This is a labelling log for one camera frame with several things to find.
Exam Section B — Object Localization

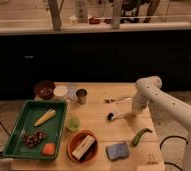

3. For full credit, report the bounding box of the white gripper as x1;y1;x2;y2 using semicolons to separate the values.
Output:
132;93;148;115

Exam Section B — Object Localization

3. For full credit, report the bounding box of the white handled black brush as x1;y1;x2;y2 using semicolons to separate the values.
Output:
107;112;134;121

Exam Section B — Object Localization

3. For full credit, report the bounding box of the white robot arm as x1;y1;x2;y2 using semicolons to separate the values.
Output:
132;76;191;171

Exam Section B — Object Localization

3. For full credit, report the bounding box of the silver fork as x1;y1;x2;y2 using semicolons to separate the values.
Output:
104;96;132;103

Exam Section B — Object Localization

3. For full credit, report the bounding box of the green pepper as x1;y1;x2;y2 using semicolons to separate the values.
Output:
131;128;152;147

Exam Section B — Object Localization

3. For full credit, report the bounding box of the blue sponge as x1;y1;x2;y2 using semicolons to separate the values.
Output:
106;143;130;161

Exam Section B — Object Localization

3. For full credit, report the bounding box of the metal cup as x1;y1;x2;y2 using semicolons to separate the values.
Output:
76;89;87;105

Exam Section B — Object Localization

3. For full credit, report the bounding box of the clear plastic cup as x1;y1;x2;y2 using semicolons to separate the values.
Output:
68;83;76;101

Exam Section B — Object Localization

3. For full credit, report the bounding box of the small green cup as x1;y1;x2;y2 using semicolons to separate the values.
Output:
66;117;80;132

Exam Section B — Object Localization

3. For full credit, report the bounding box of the wooden block in bowl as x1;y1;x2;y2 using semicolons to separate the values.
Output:
72;135;95;160

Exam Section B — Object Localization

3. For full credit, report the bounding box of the orange plastic bowl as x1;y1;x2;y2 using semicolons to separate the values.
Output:
67;130;98;164

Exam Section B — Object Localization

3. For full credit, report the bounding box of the white round container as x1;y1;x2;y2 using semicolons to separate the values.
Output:
54;86;68;100

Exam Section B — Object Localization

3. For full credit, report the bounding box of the yellow corn cob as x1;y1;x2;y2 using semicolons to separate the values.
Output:
34;109;56;127

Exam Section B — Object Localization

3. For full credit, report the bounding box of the dark red bowl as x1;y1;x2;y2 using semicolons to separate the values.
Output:
34;80;55;100

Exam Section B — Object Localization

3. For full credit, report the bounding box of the orange sponge block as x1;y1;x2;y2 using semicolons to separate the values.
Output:
42;143;56;156

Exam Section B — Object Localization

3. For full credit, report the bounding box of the green tray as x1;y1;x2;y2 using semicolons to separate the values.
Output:
3;100;67;160

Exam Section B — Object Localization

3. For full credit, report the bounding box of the dark grape bunch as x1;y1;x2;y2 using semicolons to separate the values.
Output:
23;131;46;148

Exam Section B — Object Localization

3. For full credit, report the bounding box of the black cable right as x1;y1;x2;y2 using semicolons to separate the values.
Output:
159;134;189;171

